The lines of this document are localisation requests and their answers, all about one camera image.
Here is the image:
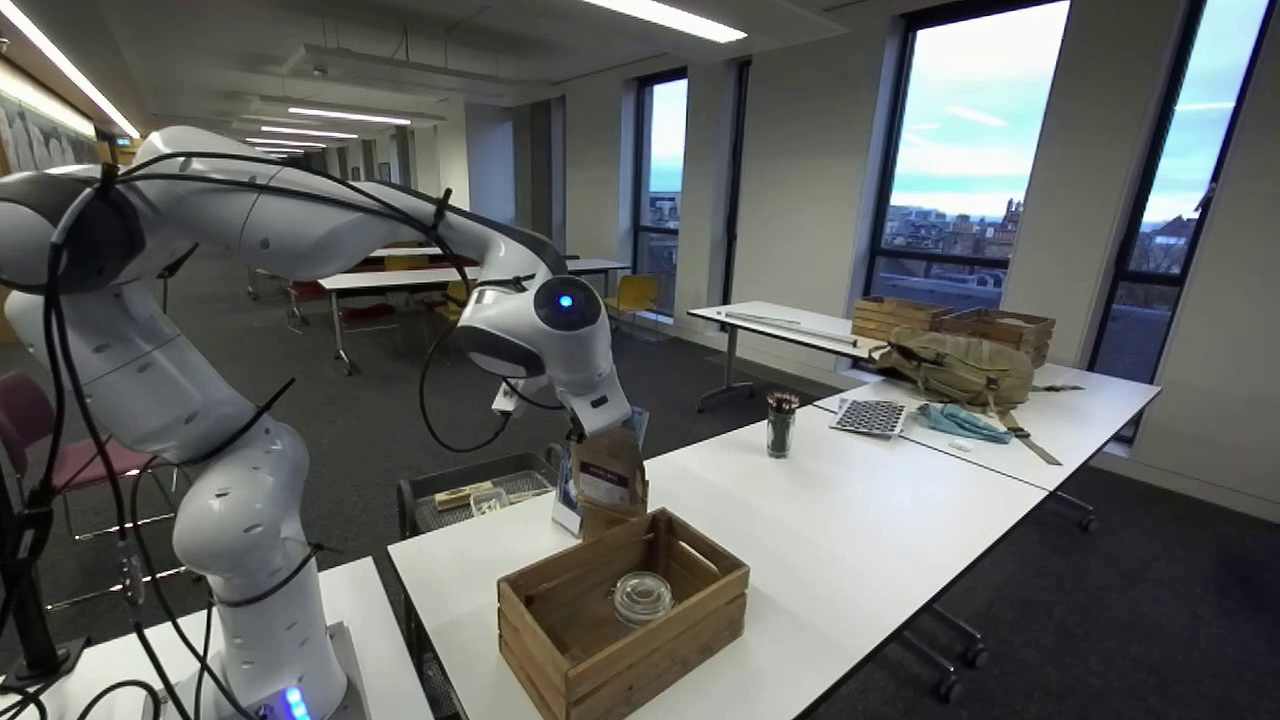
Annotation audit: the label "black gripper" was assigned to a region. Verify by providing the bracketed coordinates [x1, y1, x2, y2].
[567, 400, 649, 455]

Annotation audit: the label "brown paper bag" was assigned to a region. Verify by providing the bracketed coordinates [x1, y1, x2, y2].
[572, 424, 651, 515]
[577, 497, 651, 546]

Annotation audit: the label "wooden slat box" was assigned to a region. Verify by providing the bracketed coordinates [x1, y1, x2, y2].
[491, 503, 752, 720]

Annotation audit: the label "brown cardboard box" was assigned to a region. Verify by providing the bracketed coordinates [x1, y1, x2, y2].
[938, 306, 1059, 367]

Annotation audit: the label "yellow chair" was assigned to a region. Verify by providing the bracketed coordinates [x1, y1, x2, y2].
[603, 274, 666, 323]

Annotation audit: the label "clear plastic tray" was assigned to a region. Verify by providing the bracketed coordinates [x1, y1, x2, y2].
[394, 453, 562, 539]

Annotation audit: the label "objects inside crate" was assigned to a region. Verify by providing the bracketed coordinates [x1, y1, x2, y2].
[607, 567, 679, 632]

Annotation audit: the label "dark drinking cup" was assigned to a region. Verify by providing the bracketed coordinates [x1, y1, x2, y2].
[766, 388, 806, 463]

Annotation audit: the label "white background table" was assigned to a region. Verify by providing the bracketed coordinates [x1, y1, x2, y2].
[684, 298, 893, 392]

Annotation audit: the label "narrow window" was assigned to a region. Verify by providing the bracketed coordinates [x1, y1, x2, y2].
[630, 73, 691, 322]

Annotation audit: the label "grey mesh pad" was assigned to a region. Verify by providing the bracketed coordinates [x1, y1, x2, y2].
[831, 396, 914, 445]

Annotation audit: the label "light wooden crate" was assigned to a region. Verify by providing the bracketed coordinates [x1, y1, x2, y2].
[848, 298, 943, 345]

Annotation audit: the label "teal flat item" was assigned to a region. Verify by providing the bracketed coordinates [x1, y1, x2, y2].
[915, 400, 1014, 448]

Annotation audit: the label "olive canvas bag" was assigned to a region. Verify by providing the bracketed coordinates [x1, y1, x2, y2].
[871, 329, 1090, 415]

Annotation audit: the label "black table leg casters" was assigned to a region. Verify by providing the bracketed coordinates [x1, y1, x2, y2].
[889, 598, 996, 710]

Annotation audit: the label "large window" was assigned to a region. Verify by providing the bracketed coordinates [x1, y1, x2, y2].
[862, 0, 1074, 315]

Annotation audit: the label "maroon chair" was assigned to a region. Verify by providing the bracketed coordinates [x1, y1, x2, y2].
[0, 373, 185, 564]

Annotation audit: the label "black tripod stand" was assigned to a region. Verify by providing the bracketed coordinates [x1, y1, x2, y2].
[0, 463, 76, 690]

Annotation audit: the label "long ceiling light strip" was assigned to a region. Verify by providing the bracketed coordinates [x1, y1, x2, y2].
[0, 0, 145, 145]

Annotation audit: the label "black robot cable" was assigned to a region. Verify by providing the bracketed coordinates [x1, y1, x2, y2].
[0, 145, 577, 720]

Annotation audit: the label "tall window dark frame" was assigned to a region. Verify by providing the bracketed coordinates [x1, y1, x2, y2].
[1090, 0, 1280, 392]

